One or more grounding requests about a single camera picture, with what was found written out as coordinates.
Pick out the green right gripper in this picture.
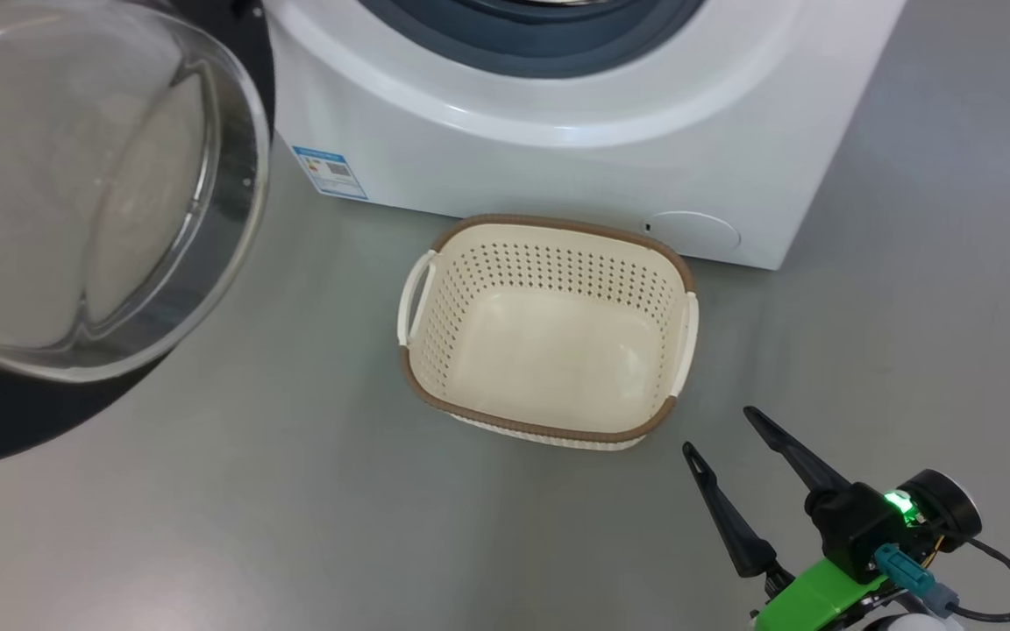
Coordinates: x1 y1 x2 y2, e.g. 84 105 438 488
682 406 887 631

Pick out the white front-load washing machine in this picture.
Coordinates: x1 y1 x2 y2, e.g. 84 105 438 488
261 0 907 271

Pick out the black round motor housing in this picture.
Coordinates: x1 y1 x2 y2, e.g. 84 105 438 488
898 469 983 553

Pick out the cream perforated laundry basket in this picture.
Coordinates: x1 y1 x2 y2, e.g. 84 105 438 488
396 214 700 451

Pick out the round white filter cover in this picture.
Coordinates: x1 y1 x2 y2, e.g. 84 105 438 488
644 211 742 255

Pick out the blue energy label sticker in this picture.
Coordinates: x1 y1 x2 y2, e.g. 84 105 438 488
292 145 368 202

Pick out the teal cable connector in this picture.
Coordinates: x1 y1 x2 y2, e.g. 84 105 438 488
875 543 962 619

